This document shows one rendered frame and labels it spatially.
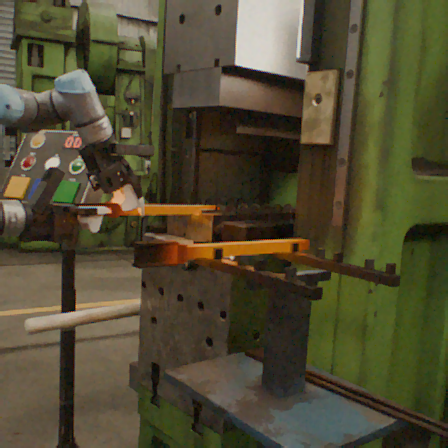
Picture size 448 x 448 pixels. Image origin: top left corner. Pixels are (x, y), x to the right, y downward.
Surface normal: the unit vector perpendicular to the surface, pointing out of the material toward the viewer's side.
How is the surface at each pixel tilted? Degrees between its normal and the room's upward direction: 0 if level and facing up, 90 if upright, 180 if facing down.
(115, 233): 90
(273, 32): 90
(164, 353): 90
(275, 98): 90
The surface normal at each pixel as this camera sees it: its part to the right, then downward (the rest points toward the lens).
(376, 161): -0.75, 0.04
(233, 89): 0.66, 0.14
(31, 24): 0.43, 0.17
